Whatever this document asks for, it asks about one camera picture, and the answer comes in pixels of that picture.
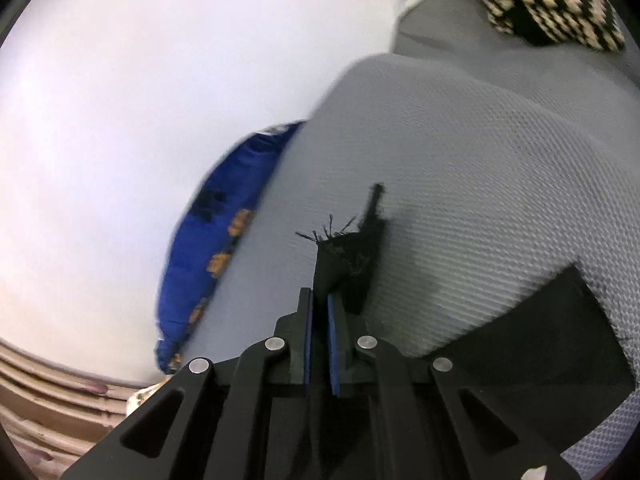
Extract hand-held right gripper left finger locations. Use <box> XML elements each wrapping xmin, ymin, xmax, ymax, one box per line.
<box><xmin>60</xmin><ymin>287</ymin><xmax>316</xmax><ymax>480</ymax></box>

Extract black pants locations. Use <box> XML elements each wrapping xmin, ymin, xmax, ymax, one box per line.
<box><xmin>295</xmin><ymin>182</ymin><xmax>637</xmax><ymax>480</ymax></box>

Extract white floral pillow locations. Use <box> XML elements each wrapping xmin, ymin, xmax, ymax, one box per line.
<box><xmin>125</xmin><ymin>382</ymin><xmax>168</xmax><ymax>417</ymax></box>

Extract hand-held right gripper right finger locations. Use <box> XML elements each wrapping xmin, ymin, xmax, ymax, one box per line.
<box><xmin>327</xmin><ymin>294</ymin><xmax>583</xmax><ymax>480</ymax></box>

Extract beige pleated curtain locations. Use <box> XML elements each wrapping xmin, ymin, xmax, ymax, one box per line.
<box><xmin>0</xmin><ymin>337</ymin><xmax>166</xmax><ymax>480</ymax></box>

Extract blue floral blanket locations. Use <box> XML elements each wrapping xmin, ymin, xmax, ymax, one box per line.
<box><xmin>155</xmin><ymin>120</ymin><xmax>308</xmax><ymax>376</ymax></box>

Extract black and cream striped knit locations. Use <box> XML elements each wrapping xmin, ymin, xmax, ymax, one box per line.
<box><xmin>460</xmin><ymin>0</ymin><xmax>627</xmax><ymax>52</ymax></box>

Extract grey mesh bed cover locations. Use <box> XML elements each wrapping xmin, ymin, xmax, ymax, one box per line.
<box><xmin>170</xmin><ymin>0</ymin><xmax>640</xmax><ymax>480</ymax></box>

